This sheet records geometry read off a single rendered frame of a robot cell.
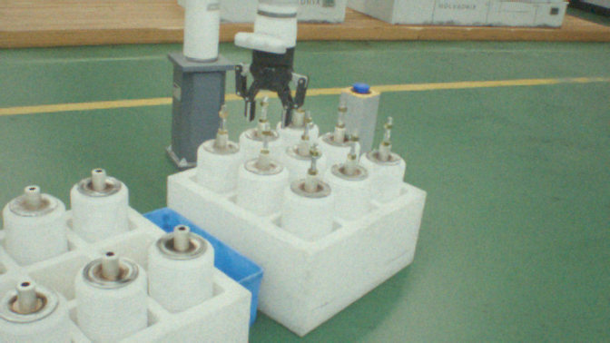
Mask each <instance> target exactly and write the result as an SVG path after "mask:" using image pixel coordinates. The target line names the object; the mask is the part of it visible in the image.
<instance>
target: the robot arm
mask: <svg viewBox="0 0 610 343"><path fill-rule="evenodd" d="M220 1H221V0H185V17H184V52H183V58H184V59H185V60H187V61H191V62H195V63H211V62H216V61H217V60H218V42H219V22H220ZM298 4H299V0H258V8H257V16H256V21H255V27H254V33H237V34H236V35H235V45H238V46H243V47H248V48H252V55H251V58H252V61H251V64H246V63H240V64H237V65H235V82H236V94H237V95H238V96H240V97H241V98H242V99H243V100H245V102H246V104H244V117H247V121H249V122H251V121H252V120H253V119H254V116H255V103H256V101H254V98H255V96H256V94H258V93H259V91H260V90H263V91H265V90H268V91H271V92H274V93H277V95H278V97H279V99H280V102H281V104H283V107H284V109H283V110H281V120H280V128H281V129H282V130H285V129H287V128H288V127H289V126H290V123H291V117H292V109H299V108H300V107H301V106H302V105H303V104H304V98H305V94H306V90H308V86H309V80H310V78H309V77H308V76H307V75H304V76H301V75H298V74H295V71H293V67H292V66H293V59H295V49H296V38H297V14H298ZM249 72H250V73H251V76H252V77H253V79H254V80H253V82H252V84H251V87H250V89H249V91H248V87H247V75H248V74H249ZM291 80H293V81H294V86H296V87H297V91H296V95H294V100H293V101H292V97H291V90H290V87H289V82H290V81H291Z"/></svg>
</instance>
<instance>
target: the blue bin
mask: <svg viewBox="0 0 610 343"><path fill-rule="evenodd" d="M142 216H143V217H144V218H145V219H147V220H148V221H150V222H152V223H153V224H154V225H156V227H158V228H160V229H161V230H163V231H165V232H166V233H170V232H174V231H175V228H176V227H178V226H186V227H188V228H189V232H193V233H196V234H199V235H201V236H202V238H205V239H206V240H207V241H208V242H209V243H210V244H211V245H212V247H213V251H214V255H213V256H214V257H213V267H214V268H216V269H218V270H220V271H221V272H223V273H224V274H226V275H227V277H228V278H230V279H233V280H234V281H236V282H237V283H238V284H240V285H241V286H243V287H244V288H246V289H247V290H248V291H249V292H250V293H251V306H250V318H249V327H251V326H253V325H254V324H255V319H256V313H257V307H258V300H259V294H260V286H261V280H262V278H263V276H264V268H263V267H262V266H260V265H259V264H257V263H255V262H253V261H252V260H251V259H249V258H248V257H246V256H245V255H242V254H241V253H239V252H238V251H237V250H235V249H233V248H232V246H229V245H228V244H226V243H225V242H223V241H221V240H219V239H217V238H215V237H214V235H212V234H211V233H209V232H208V231H207V230H204V229H202V228H201V227H199V226H198V225H196V224H194V222H193V221H191V220H188V219H187V218H185V217H183V216H182V215H181V214H180V213H178V212H177V211H175V210H174V209H172V208H168V207H166V208H161V209H158V210H155V211H150V212H146V214H144V215H142Z"/></svg>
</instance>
